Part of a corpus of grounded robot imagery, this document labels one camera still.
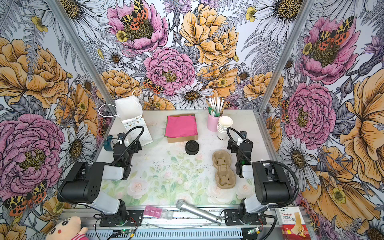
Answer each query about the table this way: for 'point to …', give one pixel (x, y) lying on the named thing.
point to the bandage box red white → (292, 223)
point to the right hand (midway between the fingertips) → (237, 140)
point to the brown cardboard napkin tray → (184, 138)
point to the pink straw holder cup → (212, 122)
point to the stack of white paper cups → (224, 122)
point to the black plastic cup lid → (192, 147)
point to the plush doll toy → (69, 228)
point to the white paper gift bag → (130, 110)
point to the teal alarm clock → (108, 143)
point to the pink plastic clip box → (153, 211)
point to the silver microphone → (182, 205)
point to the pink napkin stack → (180, 126)
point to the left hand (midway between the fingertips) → (131, 142)
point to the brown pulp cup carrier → (225, 178)
